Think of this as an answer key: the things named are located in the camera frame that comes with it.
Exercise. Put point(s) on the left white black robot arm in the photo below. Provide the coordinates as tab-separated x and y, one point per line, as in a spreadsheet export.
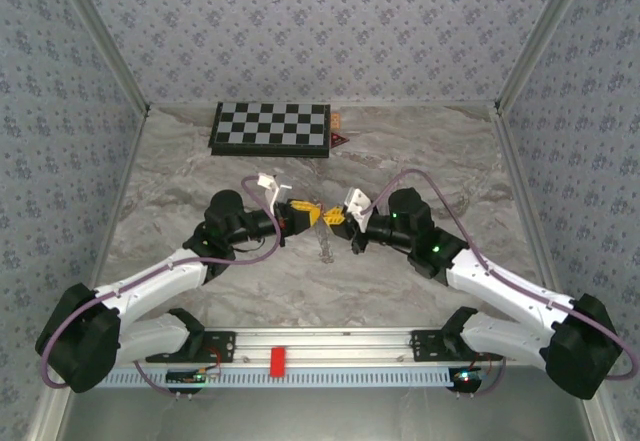
150	281

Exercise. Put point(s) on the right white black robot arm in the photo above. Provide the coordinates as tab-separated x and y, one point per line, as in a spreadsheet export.
505	286

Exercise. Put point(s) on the red black triangular piece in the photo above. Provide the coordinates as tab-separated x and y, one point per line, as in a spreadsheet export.
338	140

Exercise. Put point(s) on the black grey chessboard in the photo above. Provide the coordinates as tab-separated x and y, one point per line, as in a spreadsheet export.
270	123

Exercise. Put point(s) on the small orange wooden block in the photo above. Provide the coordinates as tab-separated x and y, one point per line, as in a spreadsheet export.
335	121

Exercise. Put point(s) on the red plastic block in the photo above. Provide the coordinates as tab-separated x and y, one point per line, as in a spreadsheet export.
278	361

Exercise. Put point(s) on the left green circuit board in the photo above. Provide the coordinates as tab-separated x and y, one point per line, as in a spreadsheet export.
185	377

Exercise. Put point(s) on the green circuit board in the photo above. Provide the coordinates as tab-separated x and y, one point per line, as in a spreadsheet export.
185	377
466	378

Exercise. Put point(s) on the right green circuit board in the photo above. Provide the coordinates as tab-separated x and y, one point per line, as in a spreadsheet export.
466	378

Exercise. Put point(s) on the left aluminium side rail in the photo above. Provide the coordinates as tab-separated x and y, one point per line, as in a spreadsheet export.
118	211

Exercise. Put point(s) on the aluminium side rail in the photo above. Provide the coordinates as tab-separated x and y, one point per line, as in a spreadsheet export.
521	196
118	211

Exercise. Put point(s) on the right aluminium side rail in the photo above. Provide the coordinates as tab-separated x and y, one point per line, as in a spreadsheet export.
521	196

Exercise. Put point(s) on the aluminium front rail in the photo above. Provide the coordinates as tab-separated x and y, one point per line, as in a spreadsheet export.
325	343

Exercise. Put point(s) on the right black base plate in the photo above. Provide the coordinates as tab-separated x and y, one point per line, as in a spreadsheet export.
425	346

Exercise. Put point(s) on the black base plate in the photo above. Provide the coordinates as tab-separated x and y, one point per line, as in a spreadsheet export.
220	348
425	346

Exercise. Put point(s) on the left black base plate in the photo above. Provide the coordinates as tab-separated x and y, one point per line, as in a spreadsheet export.
220	348

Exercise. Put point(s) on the left aluminium corner post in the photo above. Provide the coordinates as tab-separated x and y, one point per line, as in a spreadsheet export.
109	41

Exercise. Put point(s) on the aluminium corner post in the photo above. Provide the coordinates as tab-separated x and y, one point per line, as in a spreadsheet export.
109	41
541	36

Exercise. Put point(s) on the right aluminium corner post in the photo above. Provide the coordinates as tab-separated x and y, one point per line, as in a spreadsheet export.
541	36

